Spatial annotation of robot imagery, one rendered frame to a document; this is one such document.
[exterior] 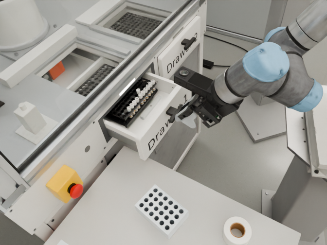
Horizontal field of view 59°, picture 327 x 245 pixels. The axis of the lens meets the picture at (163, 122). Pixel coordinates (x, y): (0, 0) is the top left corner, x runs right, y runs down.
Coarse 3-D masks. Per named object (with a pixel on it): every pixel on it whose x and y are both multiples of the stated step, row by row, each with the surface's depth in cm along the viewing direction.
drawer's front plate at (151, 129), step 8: (176, 88) 88; (184, 88) 91; (168, 96) 86; (176, 96) 88; (168, 104) 85; (176, 104) 90; (160, 112) 83; (152, 120) 81; (160, 120) 84; (144, 128) 79; (152, 128) 81; (160, 128) 86; (168, 128) 92; (136, 136) 78; (144, 136) 79; (152, 136) 83; (160, 136) 88; (136, 144) 80; (144, 144) 81; (152, 144) 86; (144, 152) 83
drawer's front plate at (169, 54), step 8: (192, 24) 109; (184, 32) 106; (192, 32) 111; (176, 40) 104; (168, 48) 101; (176, 48) 104; (192, 48) 117; (160, 56) 99; (168, 56) 102; (176, 56) 107; (184, 56) 114; (160, 64) 100; (176, 64) 110; (160, 72) 103
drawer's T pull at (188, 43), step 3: (183, 39) 106; (186, 39) 106; (192, 39) 106; (195, 39) 107; (183, 42) 105; (186, 42) 105; (189, 42) 105; (192, 42) 106; (186, 45) 104; (189, 45) 105; (183, 48) 104; (186, 48) 103
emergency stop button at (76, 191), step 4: (76, 184) 74; (80, 184) 75; (72, 188) 74; (76, 188) 74; (80, 188) 74; (72, 192) 73; (76, 192) 74; (80, 192) 75; (72, 196) 73; (76, 196) 74
